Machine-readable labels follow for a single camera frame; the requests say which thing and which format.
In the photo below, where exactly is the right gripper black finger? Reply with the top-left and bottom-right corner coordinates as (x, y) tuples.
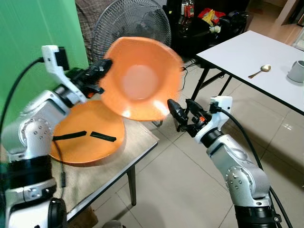
(186, 99), (206, 122)
(167, 99), (188, 125)

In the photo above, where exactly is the orange plastic bowl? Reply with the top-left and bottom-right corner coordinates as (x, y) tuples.
(99, 37), (185, 122)

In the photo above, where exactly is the short black tape strip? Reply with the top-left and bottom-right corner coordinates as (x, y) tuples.
(90, 131), (117, 143)

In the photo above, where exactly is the small wooden side table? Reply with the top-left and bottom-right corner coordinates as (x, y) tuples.
(47, 114), (160, 225)

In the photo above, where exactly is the long black tape strip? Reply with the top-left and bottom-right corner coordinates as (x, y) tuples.
(53, 130), (88, 142)

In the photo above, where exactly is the checked brown cloth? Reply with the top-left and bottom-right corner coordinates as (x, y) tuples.
(75, 0), (113, 48)

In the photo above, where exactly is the grey cup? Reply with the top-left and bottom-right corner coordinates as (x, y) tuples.
(286, 60), (304, 84)

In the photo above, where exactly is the grey standing fan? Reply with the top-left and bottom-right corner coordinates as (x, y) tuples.
(92, 0), (172, 63)

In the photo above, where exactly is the orange plastic plate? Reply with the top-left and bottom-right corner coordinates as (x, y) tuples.
(50, 100), (126, 165)

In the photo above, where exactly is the black cabinet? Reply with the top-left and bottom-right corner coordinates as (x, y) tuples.
(164, 0), (250, 58)

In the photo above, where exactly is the green backdrop panel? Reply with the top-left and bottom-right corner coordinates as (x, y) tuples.
(0, 0), (89, 138)

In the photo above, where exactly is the white folding table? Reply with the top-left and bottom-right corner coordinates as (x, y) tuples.
(192, 31), (304, 115)

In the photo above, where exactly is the gold metal spoon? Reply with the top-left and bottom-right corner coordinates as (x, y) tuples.
(248, 65), (272, 79)

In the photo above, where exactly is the red and yellow snack bag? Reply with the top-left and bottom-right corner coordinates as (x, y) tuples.
(197, 8), (220, 26)

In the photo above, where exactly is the clear bottle with red label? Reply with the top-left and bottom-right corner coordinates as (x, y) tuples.
(182, 0), (196, 20)

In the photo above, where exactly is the grey robot foot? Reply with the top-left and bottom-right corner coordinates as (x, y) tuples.
(102, 220), (127, 228)

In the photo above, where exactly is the brown cardboard box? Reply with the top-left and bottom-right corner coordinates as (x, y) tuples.
(70, 207), (99, 228)

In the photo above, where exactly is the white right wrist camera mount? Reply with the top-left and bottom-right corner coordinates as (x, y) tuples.
(196, 95), (234, 144)

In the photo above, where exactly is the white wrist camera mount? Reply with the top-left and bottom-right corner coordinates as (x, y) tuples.
(196, 95), (234, 144)
(41, 45), (89, 103)

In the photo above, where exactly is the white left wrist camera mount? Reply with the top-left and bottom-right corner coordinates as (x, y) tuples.
(41, 45), (89, 103)

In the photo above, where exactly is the black right camera cable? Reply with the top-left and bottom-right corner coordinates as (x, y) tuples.
(215, 106), (293, 228)

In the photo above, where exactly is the black camera cable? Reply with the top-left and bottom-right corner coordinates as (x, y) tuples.
(0, 56), (46, 139)
(215, 106), (293, 228)

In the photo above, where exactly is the black left camera cable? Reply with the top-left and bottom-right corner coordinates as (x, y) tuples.
(0, 56), (46, 139)

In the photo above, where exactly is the thin black cable with ferrite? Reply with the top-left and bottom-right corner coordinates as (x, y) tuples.
(50, 139), (68, 191)

